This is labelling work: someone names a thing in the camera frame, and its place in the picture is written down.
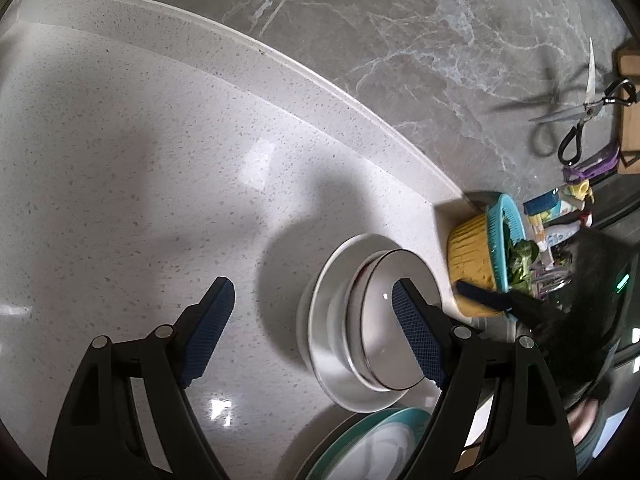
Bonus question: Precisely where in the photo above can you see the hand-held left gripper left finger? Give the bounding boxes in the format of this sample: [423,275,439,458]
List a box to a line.
[47,276,236,480]

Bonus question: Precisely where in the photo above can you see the blue yellow sponge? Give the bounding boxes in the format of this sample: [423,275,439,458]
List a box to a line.
[523,187,561,217]

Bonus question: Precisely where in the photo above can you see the teal plastic colander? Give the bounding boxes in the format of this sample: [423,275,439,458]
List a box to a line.
[485,192,529,294]

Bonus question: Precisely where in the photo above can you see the yellow plastic basin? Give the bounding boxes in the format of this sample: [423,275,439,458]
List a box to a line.
[447,212,507,319]

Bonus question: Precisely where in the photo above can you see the kitchen scissors black handles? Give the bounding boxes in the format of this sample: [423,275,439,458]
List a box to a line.
[529,37,637,164]

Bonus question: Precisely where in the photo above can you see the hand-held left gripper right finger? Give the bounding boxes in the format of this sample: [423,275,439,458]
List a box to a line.
[391,278,579,480]

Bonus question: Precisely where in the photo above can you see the wooden cutting board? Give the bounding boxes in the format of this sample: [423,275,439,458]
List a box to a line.
[615,49,640,176]

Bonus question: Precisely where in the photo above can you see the person's right hand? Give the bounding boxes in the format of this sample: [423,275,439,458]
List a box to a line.
[570,400,602,447]

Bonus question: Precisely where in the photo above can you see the white detergent bottle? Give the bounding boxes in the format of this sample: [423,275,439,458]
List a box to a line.
[540,219,583,251]

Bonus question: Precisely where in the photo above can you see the large teal rim plate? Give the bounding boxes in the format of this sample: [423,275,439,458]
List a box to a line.
[298,406,437,480]

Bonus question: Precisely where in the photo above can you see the white yellow bottle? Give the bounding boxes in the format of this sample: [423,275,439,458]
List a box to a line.
[559,182,597,217]

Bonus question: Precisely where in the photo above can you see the purple plastic tool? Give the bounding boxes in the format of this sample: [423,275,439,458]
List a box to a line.
[563,142,621,182]

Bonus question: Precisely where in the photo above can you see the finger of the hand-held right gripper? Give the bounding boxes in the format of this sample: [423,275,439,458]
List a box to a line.
[457,280,532,322]

